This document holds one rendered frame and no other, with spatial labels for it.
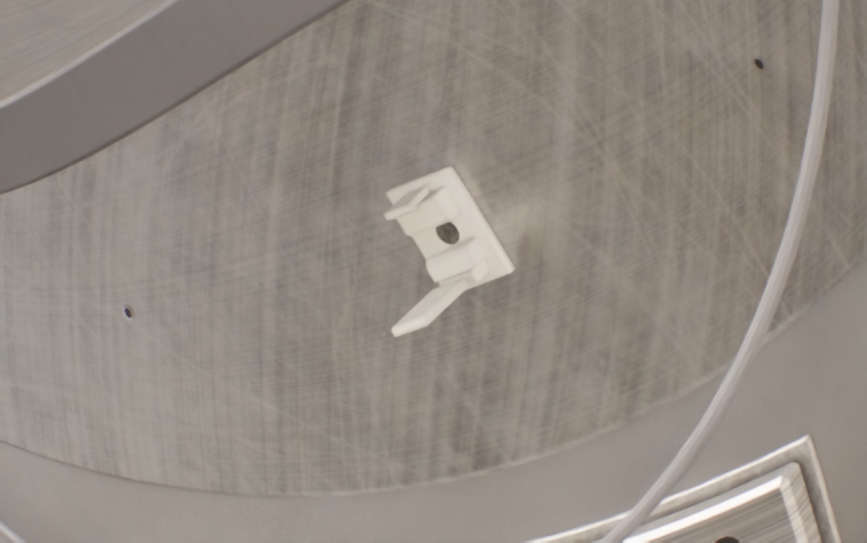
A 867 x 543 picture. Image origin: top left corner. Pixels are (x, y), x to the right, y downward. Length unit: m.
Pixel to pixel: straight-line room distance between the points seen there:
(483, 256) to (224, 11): 0.09
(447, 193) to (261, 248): 0.05
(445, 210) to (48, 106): 0.10
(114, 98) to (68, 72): 0.02
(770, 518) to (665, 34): 0.11
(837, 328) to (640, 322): 0.06
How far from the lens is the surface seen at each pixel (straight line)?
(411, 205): 0.96
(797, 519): 0.95
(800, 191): 0.88
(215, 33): 0.91
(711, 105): 0.92
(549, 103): 0.94
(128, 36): 0.93
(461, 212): 0.96
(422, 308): 0.96
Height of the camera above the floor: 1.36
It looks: 36 degrees down
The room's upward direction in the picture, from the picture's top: 5 degrees clockwise
